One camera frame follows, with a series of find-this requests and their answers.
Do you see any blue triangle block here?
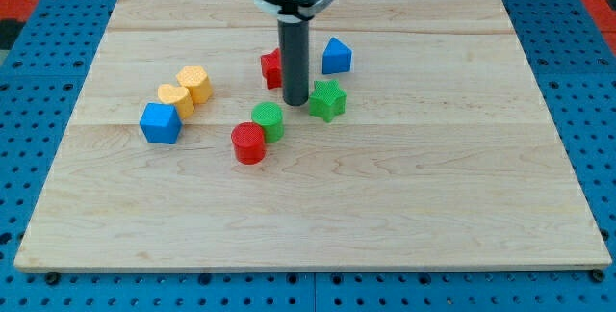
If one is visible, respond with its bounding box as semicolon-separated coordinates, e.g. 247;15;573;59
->
321;37;352;74

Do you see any blue cube block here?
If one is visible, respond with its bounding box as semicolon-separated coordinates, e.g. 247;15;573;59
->
140;103;182;144

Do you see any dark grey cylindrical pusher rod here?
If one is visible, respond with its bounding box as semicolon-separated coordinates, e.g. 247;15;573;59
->
278;21;309;106

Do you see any light wooden board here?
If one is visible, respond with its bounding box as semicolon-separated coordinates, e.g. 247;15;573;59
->
14;0;612;273

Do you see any green cylinder block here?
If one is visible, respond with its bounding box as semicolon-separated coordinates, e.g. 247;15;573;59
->
251;102;284;143

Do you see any yellow hexagon block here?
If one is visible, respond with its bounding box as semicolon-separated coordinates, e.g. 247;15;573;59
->
176;65;213;104

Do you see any yellow heart block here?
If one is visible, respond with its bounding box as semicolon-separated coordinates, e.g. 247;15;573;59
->
157;84;195;119

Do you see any red star block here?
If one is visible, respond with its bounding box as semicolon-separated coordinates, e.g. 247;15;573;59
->
260;48;282;90

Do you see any green star block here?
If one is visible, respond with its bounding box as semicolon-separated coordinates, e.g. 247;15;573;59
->
309;79;347;123

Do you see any red cylinder block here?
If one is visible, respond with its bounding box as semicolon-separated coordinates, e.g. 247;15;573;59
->
231;122;267;165

